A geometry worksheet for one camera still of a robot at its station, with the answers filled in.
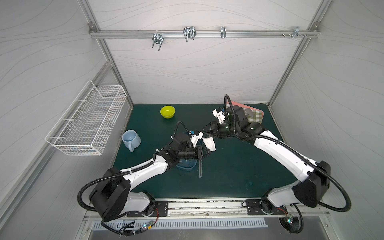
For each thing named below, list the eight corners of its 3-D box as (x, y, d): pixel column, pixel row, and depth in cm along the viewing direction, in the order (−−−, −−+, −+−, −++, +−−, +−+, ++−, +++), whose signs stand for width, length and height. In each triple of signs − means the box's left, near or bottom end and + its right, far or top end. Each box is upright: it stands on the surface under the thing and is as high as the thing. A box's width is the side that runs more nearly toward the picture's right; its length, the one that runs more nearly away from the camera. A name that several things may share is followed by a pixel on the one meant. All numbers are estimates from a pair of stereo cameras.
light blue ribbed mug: (122, 153, 95) (117, 147, 89) (128, 136, 103) (124, 129, 97) (137, 153, 95) (133, 147, 89) (142, 136, 103) (139, 129, 97)
